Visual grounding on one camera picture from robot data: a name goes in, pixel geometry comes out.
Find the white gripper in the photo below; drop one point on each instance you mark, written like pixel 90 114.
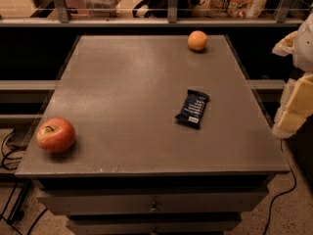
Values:
pixel 305 49

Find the orange fruit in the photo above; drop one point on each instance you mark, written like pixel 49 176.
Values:
pixel 197 40

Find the red apple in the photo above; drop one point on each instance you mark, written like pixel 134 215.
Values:
pixel 55 135

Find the colourful printed bag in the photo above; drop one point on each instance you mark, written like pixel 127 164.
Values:
pixel 239 9

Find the dark blue snack bar wrapper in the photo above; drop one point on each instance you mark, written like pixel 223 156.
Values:
pixel 193 108

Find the black bag on shelf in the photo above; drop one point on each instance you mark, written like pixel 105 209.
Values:
pixel 159 8

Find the grey drawer cabinet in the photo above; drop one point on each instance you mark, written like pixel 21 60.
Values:
pixel 134 169

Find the clear plastic container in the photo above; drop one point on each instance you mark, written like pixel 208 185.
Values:
pixel 102 8

